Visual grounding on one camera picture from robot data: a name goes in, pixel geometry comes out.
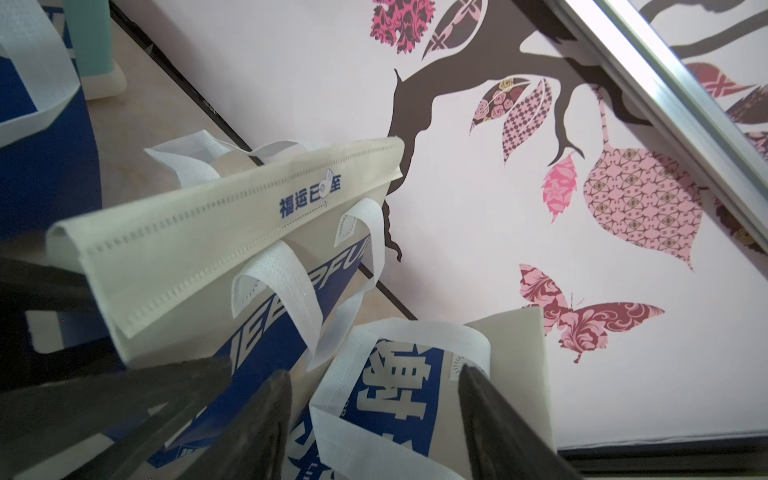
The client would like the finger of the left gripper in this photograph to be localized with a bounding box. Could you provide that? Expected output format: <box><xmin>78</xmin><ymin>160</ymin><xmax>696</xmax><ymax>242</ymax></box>
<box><xmin>1</xmin><ymin>258</ymin><xmax>123</xmax><ymax>390</ymax></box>
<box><xmin>1</xmin><ymin>357</ymin><xmax>232</xmax><ymax>479</ymax></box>

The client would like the back aluminium rail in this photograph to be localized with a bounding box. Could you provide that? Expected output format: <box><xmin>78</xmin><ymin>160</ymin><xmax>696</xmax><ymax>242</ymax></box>
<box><xmin>547</xmin><ymin>1</ymin><xmax>767</xmax><ymax>247</ymax></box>

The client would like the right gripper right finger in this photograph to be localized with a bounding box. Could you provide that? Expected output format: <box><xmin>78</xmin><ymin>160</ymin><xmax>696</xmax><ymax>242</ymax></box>
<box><xmin>458</xmin><ymin>365</ymin><xmax>581</xmax><ymax>480</ymax></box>

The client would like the blue takeout bag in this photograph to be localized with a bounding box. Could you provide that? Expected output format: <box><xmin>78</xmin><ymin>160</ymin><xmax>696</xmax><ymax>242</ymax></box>
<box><xmin>1</xmin><ymin>1</ymin><xmax>102</xmax><ymax>240</ymax></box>

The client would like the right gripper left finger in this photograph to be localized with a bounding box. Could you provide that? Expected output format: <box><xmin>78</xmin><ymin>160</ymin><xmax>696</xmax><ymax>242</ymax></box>
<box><xmin>181</xmin><ymin>370</ymin><xmax>292</xmax><ymax>480</ymax></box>

